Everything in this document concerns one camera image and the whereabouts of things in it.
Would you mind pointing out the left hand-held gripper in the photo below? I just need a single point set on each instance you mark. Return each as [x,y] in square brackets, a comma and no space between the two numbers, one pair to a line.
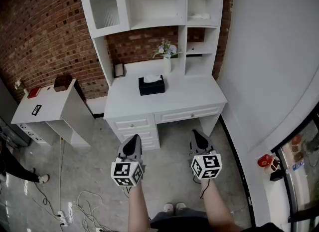
[124,169]

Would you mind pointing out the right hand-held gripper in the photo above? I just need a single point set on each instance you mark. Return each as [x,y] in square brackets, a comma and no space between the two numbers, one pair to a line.
[209,164]

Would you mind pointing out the white cloth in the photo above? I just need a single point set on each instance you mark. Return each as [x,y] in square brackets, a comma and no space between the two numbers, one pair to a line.
[152,78]

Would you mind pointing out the person's right forearm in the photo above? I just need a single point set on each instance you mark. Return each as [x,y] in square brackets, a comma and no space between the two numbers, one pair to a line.
[216,206]

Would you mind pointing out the person's left forearm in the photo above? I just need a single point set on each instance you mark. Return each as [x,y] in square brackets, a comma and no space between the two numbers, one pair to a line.
[138,208]

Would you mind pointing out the black tissue box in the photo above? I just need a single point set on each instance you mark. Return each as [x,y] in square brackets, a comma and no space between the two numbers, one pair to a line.
[152,90]

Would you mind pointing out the white small desk drawer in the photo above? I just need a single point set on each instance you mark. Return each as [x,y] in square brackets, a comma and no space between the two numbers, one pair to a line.
[149,136]
[150,145]
[124,125]

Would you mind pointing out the white wide desk drawer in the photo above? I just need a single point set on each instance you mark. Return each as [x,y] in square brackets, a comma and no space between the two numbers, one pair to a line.
[174,116]

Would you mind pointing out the white desk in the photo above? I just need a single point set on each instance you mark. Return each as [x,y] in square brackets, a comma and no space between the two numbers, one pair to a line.
[189,91]

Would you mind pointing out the person's right shoe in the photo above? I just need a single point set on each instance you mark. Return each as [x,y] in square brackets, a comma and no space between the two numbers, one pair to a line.
[181,206]

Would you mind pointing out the person's shoe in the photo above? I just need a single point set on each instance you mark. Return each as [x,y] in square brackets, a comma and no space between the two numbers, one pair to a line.
[181,206]
[44,178]
[168,208]

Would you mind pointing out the red round container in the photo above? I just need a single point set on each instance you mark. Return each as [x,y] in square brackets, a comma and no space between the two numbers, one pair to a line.
[264,161]

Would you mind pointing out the person's left shoe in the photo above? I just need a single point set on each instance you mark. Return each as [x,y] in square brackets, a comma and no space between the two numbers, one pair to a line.
[168,208]

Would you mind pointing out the person's blue jeans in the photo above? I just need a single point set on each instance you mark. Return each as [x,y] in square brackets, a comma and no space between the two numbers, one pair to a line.
[184,213]

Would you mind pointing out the white desk organizer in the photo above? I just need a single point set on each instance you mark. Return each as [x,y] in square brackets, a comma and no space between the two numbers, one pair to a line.
[270,168]

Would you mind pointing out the black framed picture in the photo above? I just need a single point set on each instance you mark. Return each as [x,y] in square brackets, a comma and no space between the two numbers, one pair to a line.
[119,70]

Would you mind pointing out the small black box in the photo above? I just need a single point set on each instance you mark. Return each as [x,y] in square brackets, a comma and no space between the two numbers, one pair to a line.
[276,175]

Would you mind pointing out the white vase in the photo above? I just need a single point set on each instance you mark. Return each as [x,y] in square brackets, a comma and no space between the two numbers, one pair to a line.
[167,66]

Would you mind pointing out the white side table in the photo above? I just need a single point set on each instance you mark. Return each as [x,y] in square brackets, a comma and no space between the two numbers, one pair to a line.
[49,106]

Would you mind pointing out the brown wooden box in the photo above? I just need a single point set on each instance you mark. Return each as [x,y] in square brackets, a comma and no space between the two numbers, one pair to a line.
[62,83]

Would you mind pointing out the white power strip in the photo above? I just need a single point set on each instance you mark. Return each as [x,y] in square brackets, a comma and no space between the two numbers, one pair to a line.
[62,217]

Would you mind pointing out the blue and white flower bouquet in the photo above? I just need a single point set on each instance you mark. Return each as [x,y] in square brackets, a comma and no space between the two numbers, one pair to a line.
[167,49]

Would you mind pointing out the black and white printed card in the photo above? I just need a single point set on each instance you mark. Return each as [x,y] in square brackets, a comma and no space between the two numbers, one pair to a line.
[36,109]

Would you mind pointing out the person's black shirt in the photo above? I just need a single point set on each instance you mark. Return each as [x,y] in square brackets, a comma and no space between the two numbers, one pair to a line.
[269,227]

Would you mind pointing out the red box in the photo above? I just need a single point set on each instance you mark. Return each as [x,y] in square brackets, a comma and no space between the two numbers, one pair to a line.
[34,92]

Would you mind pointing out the black framed window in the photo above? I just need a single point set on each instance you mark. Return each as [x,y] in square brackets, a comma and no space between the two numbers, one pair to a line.
[309,188]

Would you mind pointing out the white crumpled shelf item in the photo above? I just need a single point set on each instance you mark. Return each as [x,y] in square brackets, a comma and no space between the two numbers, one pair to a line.
[200,16]

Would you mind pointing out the dark grey cabinet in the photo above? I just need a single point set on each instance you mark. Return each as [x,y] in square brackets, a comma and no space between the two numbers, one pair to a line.
[10,106]

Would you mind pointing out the small flower decoration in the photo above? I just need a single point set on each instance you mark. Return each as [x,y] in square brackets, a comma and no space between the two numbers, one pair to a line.
[18,84]

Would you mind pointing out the white ribbed glass cabinet door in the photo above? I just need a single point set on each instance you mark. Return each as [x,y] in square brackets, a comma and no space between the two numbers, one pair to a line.
[104,11]

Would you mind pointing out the white hutch shelf unit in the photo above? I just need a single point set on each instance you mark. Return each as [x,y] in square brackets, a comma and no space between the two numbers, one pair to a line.
[154,4]

